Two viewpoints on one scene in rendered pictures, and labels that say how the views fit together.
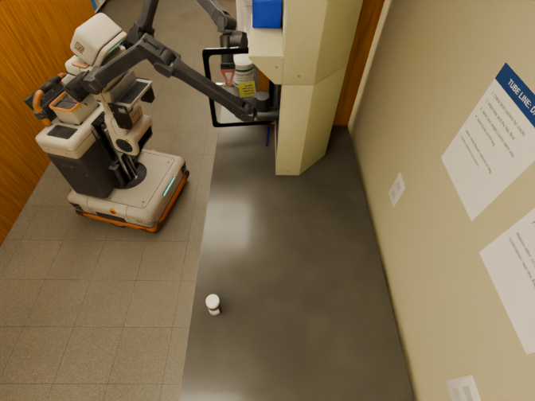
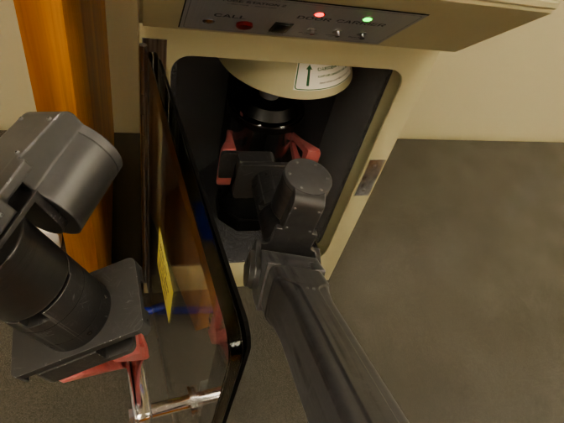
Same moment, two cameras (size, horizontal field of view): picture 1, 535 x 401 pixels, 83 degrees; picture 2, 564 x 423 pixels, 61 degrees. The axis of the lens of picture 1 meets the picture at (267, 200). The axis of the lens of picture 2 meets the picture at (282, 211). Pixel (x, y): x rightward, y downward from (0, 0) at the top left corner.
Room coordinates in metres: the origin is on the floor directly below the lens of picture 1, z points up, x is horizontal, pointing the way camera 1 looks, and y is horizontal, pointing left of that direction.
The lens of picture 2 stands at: (1.26, 0.40, 1.63)
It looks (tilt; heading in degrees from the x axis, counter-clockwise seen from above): 46 degrees down; 247
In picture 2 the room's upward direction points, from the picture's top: 17 degrees clockwise
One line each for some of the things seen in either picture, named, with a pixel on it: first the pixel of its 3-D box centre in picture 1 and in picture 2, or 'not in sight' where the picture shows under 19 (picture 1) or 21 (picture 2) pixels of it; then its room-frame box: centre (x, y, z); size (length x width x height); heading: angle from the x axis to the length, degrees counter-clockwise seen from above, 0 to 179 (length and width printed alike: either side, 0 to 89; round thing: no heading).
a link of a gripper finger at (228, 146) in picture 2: not in sight; (241, 155); (1.14, -0.10, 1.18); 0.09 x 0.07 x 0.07; 92
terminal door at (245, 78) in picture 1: (240, 91); (173, 300); (1.24, 0.14, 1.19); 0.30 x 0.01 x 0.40; 99
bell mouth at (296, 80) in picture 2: not in sight; (289, 39); (1.10, -0.13, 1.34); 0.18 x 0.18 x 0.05
